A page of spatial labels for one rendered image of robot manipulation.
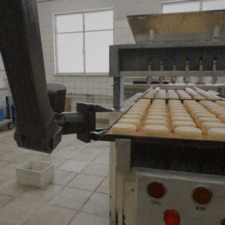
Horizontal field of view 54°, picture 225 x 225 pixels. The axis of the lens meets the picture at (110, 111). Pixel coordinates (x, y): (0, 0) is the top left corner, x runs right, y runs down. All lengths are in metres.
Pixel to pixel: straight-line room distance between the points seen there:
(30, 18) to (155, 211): 0.39
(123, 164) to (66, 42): 4.84
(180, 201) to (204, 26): 0.91
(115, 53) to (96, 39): 3.75
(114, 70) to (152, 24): 0.29
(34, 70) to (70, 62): 4.76
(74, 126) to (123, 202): 0.21
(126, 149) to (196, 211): 0.17
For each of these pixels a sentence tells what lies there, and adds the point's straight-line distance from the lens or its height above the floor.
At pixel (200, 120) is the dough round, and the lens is 0.56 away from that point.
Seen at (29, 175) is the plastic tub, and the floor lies 0.11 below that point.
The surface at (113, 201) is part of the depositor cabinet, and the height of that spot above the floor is 0.32.
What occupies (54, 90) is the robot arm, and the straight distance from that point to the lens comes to 0.49.
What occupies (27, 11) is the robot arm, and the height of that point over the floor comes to 1.11.
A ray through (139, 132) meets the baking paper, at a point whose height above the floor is 0.90.
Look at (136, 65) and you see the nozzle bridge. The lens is 1.21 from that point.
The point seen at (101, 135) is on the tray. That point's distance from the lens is 0.43.
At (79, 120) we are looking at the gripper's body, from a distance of 0.55.
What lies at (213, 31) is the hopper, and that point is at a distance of 1.21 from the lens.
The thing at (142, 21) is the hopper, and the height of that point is 1.29.
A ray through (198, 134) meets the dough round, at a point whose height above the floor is 0.92.
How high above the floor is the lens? 1.03
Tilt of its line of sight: 9 degrees down
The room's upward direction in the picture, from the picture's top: straight up
